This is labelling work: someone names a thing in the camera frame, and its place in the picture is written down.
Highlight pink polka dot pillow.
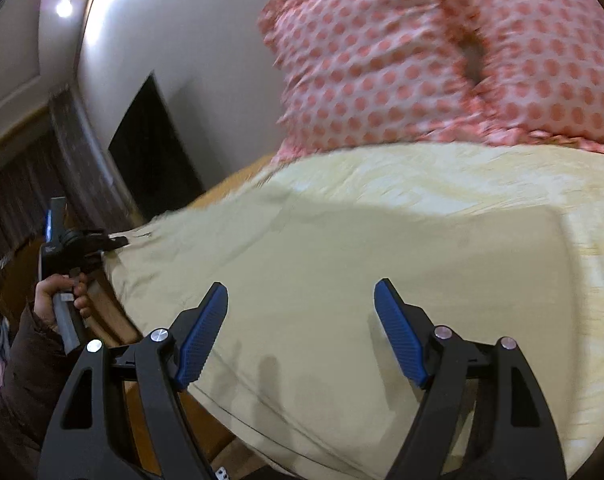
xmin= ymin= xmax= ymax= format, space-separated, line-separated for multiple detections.
xmin=443 ymin=0 xmax=604 ymax=154
xmin=258 ymin=0 xmax=488 ymax=162

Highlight person's left hand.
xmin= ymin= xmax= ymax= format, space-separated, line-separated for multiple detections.
xmin=33 ymin=272 xmax=93 ymax=334

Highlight yellow patterned bedspread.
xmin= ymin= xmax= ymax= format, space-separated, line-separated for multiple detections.
xmin=260 ymin=138 xmax=604 ymax=476

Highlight dark brown jacket sleeve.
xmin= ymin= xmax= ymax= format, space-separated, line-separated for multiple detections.
xmin=0 ymin=307 xmax=76 ymax=479

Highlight beige khaki pants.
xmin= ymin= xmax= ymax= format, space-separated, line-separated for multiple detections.
xmin=104 ymin=185 xmax=580 ymax=479

